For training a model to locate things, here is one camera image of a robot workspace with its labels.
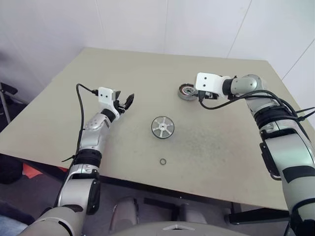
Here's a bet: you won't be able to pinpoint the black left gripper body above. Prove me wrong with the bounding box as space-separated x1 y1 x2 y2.
115 97 129 115

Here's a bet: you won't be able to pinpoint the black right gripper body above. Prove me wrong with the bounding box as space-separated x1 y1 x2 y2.
202 91 220 100

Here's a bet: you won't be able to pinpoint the silver motor housing copper windings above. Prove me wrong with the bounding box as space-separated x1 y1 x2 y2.
176 83 199 101

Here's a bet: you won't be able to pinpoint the silver spoked rotor black rim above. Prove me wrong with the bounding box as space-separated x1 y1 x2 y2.
151 115 175 139

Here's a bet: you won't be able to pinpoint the grey rounded shape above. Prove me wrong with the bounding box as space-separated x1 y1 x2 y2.
109 196 138 232

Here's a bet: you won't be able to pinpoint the orange flat object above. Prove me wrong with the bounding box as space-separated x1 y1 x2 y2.
22 164 67 179

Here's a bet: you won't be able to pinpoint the black and silver tripod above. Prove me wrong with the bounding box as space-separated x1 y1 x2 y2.
0 82 18 123

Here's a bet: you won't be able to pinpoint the grey robot torso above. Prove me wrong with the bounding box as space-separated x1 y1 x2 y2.
108 221 249 236

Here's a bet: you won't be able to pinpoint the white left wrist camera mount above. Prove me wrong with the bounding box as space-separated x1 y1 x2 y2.
97 87 121 118

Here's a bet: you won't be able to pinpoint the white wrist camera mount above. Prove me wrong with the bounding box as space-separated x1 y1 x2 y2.
97 87 121 118
195 72 232 95

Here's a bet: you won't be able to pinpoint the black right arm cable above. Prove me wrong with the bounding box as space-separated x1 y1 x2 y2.
198 89 315 153

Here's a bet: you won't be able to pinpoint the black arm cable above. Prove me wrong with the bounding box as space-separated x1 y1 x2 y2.
198 89 315 153
61 83 100 163

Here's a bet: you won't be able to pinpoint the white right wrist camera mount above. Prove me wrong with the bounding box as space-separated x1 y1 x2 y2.
195 72 232 95

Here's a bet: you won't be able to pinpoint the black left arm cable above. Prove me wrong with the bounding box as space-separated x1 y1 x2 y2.
61 83 100 163

